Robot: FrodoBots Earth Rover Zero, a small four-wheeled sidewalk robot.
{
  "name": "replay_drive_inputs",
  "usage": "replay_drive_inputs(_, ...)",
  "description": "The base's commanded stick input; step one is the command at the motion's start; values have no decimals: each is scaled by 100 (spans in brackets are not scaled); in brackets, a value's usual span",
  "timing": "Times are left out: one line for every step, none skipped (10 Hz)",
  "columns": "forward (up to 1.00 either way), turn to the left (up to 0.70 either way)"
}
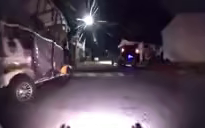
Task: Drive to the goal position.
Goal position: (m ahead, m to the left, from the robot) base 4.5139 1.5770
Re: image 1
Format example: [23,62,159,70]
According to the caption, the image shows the vehicle with lit lamps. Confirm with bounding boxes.
[117,45,142,67]

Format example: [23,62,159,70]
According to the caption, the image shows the grey asphalt road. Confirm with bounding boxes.
[0,59,205,128]

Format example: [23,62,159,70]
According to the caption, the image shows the street lamp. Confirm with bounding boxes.
[82,14,95,27]

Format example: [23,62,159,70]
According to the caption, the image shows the robot's own part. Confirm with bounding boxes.
[60,123,71,128]
[132,122,143,128]

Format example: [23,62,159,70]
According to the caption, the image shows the pale open-sided vehicle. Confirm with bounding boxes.
[0,20,73,104]

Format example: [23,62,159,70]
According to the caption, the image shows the pale plain building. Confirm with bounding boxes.
[161,12,205,64]

